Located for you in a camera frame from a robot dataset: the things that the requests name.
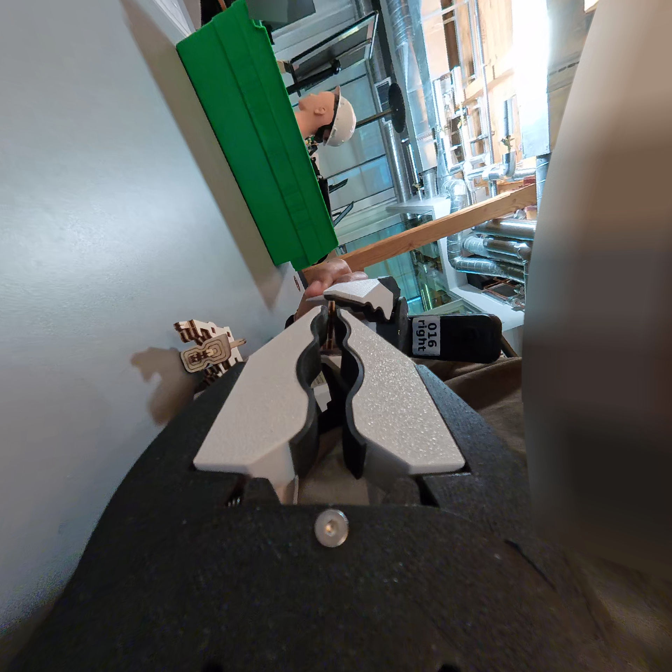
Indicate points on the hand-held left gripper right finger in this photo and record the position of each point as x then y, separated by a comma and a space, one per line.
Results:
404, 420

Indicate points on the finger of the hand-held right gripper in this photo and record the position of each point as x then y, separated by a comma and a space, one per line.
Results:
357, 288

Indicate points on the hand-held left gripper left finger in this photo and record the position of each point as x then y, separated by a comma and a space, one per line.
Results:
246, 414

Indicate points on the small wooden puzzle piece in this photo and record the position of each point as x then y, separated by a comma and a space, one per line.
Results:
331, 325

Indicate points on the wooden puzzle model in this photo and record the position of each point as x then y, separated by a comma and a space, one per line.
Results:
207, 354

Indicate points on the grey desk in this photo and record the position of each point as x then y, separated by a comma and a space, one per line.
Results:
78, 210

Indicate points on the person's right hand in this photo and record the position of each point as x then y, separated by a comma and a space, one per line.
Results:
333, 273

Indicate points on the person's olive clothing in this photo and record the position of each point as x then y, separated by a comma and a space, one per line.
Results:
488, 399

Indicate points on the silver pipe bundle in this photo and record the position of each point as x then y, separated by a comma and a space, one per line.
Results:
493, 246

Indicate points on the wooden railing beam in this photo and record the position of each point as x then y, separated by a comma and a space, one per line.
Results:
446, 225

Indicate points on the white hard hat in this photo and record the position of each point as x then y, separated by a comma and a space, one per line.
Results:
344, 118

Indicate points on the green plastic bin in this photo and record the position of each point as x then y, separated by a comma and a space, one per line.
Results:
257, 131

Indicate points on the black disc stand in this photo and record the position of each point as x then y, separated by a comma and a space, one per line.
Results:
396, 105

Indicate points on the corrugated silver duct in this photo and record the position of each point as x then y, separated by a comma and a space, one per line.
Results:
407, 78

